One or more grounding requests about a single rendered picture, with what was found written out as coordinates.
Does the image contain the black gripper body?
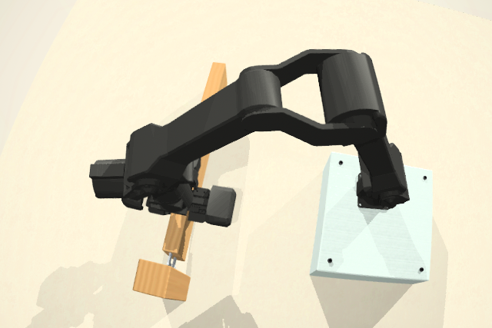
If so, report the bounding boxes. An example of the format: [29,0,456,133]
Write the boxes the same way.
[121,184,236,227]

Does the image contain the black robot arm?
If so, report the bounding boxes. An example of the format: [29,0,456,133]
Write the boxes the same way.
[89,48,410,210]

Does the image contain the wooden post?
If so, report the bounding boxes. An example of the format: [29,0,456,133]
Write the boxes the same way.
[132,259,191,301]

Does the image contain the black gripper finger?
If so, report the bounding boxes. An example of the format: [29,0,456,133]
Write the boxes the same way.
[148,207,171,216]
[188,211,205,223]

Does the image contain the long wooden rail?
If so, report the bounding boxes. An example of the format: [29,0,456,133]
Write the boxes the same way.
[162,62,227,269]

